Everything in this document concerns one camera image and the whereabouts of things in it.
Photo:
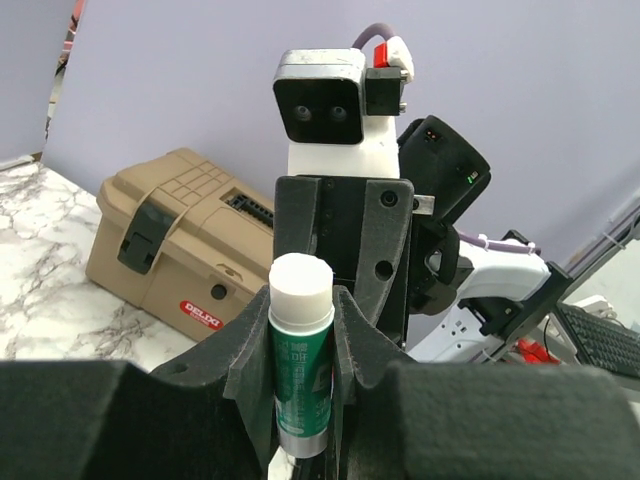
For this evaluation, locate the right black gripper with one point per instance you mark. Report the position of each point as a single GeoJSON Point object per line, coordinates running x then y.
{"type": "Point", "coordinates": [361, 227]}

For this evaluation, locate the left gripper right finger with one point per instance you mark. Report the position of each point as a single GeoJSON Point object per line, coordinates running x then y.
{"type": "Point", "coordinates": [367, 362]}

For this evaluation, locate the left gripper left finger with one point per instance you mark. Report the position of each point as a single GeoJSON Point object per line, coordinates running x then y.
{"type": "Point", "coordinates": [220, 410]}

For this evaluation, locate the green white glue stick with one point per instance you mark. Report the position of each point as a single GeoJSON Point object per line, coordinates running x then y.
{"type": "Point", "coordinates": [301, 315]}

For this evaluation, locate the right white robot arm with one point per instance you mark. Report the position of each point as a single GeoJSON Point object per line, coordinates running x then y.
{"type": "Point", "coordinates": [484, 295]}

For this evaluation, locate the tan plastic tool case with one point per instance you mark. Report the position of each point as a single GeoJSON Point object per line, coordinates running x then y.
{"type": "Point", "coordinates": [183, 240]}

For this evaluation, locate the black computer keyboard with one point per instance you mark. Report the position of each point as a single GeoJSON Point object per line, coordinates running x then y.
{"type": "Point", "coordinates": [600, 343]}

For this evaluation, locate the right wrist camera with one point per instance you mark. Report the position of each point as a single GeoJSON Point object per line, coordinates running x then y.
{"type": "Point", "coordinates": [339, 112]}

